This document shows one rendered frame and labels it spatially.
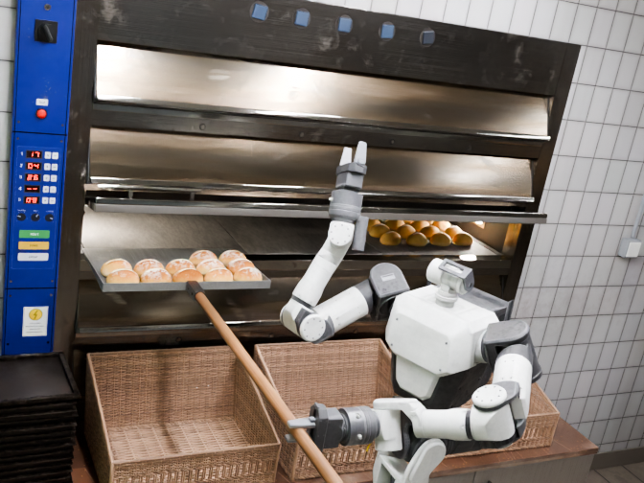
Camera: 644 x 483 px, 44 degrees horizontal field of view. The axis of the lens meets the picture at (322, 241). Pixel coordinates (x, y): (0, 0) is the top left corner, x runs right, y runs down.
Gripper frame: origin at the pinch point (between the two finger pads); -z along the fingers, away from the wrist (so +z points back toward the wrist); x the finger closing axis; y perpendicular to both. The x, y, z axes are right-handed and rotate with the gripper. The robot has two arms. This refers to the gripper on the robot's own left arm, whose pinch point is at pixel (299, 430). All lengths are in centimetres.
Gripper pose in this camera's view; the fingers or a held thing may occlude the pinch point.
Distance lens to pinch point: 186.9
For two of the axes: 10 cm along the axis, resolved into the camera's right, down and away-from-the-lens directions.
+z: 9.1, 0.2, 4.1
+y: -3.8, -3.5, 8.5
